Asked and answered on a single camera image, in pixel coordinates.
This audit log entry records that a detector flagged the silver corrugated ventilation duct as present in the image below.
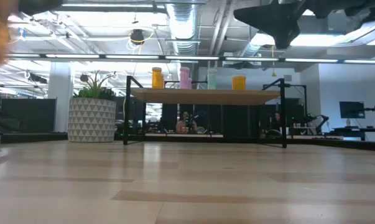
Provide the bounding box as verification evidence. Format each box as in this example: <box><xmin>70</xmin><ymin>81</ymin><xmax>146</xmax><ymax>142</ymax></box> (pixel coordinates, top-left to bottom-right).
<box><xmin>165</xmin><ymin>0</ymin><xmax>201</xmax><ymax>82</ymax></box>

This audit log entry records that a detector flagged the tall pink medicine bottle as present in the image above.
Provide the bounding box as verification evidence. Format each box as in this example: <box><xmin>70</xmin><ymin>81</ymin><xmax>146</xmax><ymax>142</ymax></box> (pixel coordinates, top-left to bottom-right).
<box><xmin>179</xmin><ymin>66</ymin><xmax>191</xmax><ymax>90</ymax></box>

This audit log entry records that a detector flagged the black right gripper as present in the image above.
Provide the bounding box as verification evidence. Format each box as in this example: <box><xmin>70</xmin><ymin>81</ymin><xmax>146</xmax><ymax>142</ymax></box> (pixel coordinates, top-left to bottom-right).
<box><xmin>233</xmin><ymin>0</ymin><xmax>325</xmax><ymax>50</ymax></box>

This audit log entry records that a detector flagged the white triangle-patterned planter pot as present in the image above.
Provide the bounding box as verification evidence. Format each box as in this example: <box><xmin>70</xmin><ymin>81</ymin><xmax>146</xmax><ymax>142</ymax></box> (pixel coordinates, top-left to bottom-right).
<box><xmin>68</xmin><ymin>97</ymin><xmax>117</xmax><ymax>143</ymax></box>

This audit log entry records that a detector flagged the tall orange medicine bottle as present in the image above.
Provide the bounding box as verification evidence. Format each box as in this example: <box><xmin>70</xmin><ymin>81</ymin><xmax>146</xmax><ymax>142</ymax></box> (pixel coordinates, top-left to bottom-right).
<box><xmin>151</xmin><ymin>67</ymin><xmax>163</xmax><ymax>90</ymax></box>

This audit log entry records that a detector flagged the green spiky plant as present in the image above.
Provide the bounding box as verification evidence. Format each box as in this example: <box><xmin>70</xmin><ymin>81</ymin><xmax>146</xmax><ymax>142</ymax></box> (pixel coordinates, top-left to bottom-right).
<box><xmin>76</xmin><ymin>70</ymin><xmax>116</xmax><ymax>101</ymax></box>

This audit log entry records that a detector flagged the person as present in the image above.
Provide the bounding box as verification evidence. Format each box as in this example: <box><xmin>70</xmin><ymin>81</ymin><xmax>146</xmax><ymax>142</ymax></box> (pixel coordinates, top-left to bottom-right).
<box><xmin>269</xmin><ymin>111</ymin><xmax>283</xmax><ymax>138</ymax></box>
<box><xmin>175</xmin><ymin>110</ymin><xmax>198</xmax><ymax>134</ymax></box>

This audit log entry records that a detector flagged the black overhead camera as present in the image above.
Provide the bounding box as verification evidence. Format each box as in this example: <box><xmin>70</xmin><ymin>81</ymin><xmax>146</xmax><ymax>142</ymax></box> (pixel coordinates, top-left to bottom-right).
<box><xmin>130</xmin><ymin>29</ymin><xmax>146</xmax><ymax>46</ymax></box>

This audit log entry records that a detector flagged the dark office desk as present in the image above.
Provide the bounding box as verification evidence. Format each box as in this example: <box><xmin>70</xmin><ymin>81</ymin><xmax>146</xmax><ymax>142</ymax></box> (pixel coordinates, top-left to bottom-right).
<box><xmin>330</xmin><ymin>126</ymin><xmax>375</xmax><ymax>141</ymax></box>

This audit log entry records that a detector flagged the dark office partition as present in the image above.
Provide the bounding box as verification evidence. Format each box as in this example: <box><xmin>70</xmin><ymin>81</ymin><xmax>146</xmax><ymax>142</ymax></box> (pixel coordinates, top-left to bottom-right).
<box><xmin>0</xmin><ymin>98</ymin><xmax>57</xmax><ymax>133</ymax></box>

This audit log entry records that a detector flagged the green bottle with red pill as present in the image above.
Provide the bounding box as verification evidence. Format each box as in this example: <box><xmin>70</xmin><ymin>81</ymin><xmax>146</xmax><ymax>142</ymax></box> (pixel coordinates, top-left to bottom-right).
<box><xmin>206</xmin><ymin>68</ymin><xmax>218</xmax><ymax>90</ymax></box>

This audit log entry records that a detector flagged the wooden shelf with black frame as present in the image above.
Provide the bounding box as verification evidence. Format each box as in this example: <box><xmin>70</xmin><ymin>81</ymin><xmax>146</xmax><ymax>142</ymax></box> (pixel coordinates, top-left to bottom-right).
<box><xmin>123</xmin><ymin>75</ymin><xmax>308</xmax><ymax>149</ymax></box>

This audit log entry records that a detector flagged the silver slanted ventilation duct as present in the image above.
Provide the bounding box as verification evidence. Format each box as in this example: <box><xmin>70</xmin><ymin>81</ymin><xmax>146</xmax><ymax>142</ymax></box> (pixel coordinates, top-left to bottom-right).
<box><xmin>236</xmin><ymin>18</ymin><xmax>278</xmax><ymax>58</ymax></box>

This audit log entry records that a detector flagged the dark computer monitor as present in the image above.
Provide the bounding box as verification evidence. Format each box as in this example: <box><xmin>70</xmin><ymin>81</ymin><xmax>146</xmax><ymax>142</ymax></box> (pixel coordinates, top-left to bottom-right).
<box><xmin>339</xmin><ymin>101</ymin><xmax>366</xmax><ymax>119</ymax></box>

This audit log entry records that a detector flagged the gold hanging pendant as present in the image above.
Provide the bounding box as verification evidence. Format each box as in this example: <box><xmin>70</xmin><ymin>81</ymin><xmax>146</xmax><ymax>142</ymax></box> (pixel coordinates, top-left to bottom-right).
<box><xmin>270</xmin><ymin>46</ymin><xmax>277</xmax><ymax>78</ymax></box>

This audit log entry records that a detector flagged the black overhead frame bar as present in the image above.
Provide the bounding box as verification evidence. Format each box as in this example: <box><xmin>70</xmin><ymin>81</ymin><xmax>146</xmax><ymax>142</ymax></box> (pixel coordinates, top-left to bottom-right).
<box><xmin>6</xmin><ymin>52</ymin><xmax>375</xmax><ymax>65</ymax></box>

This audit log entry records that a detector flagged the wide orange medicine bottle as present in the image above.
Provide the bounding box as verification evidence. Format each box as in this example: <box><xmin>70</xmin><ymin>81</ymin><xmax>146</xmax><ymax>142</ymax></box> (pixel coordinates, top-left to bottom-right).
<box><xmin>231</xmin><ymin>74</ymin><xmax>247</xmax><ymax>91</ymax></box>

